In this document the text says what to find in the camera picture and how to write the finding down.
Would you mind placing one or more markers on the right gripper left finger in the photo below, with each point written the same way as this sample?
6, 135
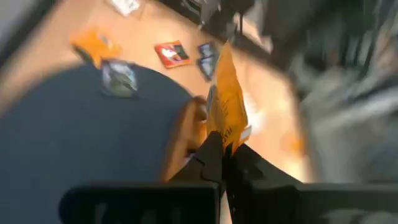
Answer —
140, 202

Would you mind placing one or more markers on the orange peach tea packet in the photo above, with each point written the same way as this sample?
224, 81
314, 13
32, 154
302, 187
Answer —
228, 102
93, 45

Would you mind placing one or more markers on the blackcurrant tea packet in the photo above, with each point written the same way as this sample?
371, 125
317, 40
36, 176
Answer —
206, 62
118, 79

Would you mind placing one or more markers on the orange white tea packet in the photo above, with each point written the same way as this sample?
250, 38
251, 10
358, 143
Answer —
126, 6

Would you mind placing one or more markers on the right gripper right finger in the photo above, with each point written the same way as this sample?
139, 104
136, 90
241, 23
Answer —
280, 202

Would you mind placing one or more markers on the red tea packet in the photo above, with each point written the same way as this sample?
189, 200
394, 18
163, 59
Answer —
172, 54

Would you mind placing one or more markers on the round dark woven placemat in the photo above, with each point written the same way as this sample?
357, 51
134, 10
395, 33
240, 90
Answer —
77, 140

